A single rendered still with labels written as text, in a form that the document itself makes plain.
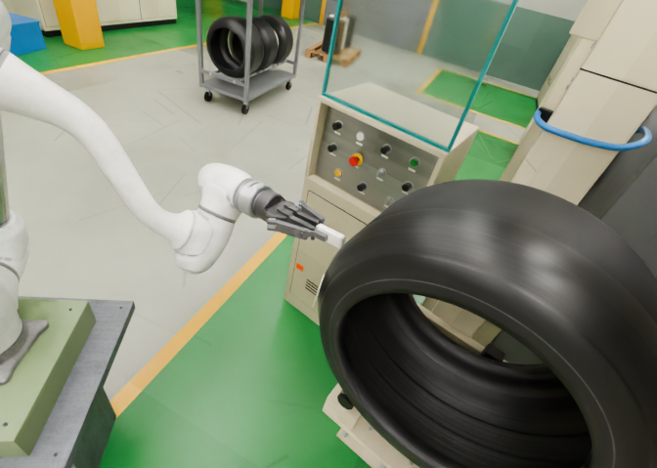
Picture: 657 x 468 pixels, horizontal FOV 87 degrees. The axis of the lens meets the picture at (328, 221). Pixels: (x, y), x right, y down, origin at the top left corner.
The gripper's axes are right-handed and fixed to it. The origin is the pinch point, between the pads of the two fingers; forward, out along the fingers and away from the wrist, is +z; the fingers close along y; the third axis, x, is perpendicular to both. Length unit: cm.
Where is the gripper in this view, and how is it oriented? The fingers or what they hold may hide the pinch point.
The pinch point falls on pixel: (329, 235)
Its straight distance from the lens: 76.6
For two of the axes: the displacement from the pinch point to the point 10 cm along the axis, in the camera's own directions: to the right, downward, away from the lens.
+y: 5.8, -4.2, 6.9
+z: 8.1, 3.8, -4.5
